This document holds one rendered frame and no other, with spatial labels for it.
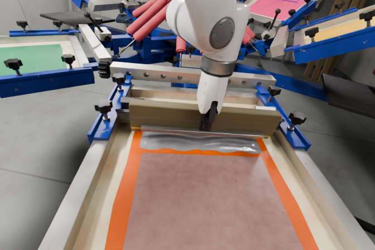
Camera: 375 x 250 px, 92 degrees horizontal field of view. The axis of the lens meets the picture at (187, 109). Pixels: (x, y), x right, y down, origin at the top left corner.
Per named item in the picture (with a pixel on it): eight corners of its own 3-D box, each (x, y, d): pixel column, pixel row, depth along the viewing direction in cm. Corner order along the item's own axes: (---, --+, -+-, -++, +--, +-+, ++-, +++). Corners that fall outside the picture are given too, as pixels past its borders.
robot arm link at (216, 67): (200, 46, 43) (198, 57, 45) (205, 60, 36) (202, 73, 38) (230, 49, 44) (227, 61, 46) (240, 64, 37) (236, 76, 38)
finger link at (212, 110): (212, 86, 42) (206, 96, 47) (212, 118, 39) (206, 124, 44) (217, 86, 42) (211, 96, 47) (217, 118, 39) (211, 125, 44)
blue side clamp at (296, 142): (299, 160, 55) (312, 144, 51) (284, 159, 55) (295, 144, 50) (262, 104, 79) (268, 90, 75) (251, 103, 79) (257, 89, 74)
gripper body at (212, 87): (198, 54, 44) (192, 93, 51) (203, 72, 36) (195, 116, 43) (228, 57, 45) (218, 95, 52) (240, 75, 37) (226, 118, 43)
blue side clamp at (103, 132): (111, 153, 49) (107, 135, 45) (92, 153, 49) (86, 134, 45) (133, 95, 73) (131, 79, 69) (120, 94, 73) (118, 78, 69)
